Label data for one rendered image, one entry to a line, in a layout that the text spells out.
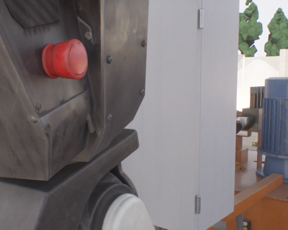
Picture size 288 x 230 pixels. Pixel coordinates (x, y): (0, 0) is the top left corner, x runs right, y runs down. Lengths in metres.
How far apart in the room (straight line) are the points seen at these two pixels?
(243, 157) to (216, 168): 0.90
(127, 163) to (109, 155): 0.54
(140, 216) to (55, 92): 0.26
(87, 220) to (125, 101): 0.16
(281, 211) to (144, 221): 0.94
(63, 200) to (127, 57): 0.17
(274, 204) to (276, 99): 0.43
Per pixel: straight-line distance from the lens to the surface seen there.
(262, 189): 1.36
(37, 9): 0.30
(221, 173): 1.00
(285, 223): 1.42
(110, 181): 0.51
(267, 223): 1.44
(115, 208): 0.47
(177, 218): 0.94
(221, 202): 1.02
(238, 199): 1.21
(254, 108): 1.74
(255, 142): 3.60
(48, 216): 0.40
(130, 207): 0.48
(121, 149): 0.48
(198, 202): 0.89
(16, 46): 0.28
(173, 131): 0.89
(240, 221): 1.26
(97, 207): 0.47
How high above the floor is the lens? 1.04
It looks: 6 degrees down
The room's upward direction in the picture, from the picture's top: straight up
